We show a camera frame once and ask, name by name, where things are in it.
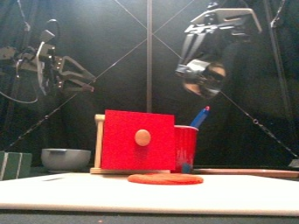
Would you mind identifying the round metal dough cutter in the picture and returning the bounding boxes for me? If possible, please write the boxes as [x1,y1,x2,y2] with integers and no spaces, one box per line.
[173,59,228,100]

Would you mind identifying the light wooden drawer box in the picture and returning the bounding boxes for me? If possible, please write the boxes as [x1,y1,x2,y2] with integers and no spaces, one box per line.
[89,114,173,175]

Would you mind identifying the light blue bowl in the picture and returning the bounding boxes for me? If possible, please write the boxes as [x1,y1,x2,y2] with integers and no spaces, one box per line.
[40,148,92,173]

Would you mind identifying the wooden drawer with red front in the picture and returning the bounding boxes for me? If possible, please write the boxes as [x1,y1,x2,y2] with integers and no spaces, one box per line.
[101,109,176,171]

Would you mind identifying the red dough disc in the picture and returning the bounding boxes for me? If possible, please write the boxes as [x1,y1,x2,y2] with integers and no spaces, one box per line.
[126,172,204,186]

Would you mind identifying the blue pen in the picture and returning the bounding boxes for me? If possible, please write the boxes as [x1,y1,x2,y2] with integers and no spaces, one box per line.
[189,105,210,130]

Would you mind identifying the red cup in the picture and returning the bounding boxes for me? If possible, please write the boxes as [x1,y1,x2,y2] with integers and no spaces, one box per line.
[172,124,200,173]

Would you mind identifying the white cutting board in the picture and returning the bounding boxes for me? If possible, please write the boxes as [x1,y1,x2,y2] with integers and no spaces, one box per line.
[0,172,299,217]

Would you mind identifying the white cable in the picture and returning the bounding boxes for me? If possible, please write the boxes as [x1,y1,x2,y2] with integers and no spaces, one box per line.
[0,40,48,105]

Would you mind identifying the thin white cord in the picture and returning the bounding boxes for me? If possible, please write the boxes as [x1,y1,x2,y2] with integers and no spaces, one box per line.
[0,0,196,151]
[113,0,299,159]

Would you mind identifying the grey metal frame pole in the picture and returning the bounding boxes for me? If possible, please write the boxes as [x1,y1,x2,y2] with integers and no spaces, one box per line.
[145,0,153,113]

